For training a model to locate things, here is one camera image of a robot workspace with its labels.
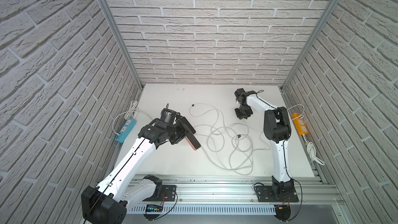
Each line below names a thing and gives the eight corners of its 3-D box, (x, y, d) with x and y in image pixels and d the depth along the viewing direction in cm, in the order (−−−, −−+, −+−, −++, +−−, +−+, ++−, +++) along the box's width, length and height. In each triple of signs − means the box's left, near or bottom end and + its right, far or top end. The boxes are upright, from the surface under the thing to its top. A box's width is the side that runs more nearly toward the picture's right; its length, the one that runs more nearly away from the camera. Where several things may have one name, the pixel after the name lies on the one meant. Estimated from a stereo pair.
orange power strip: (299, 135, 97) (301, 133, 96) (290, 114, 107) (292, 112, 106) (308, 135, 97) (310, 133, 96) (298, 114, 107) (300, 112, 106)
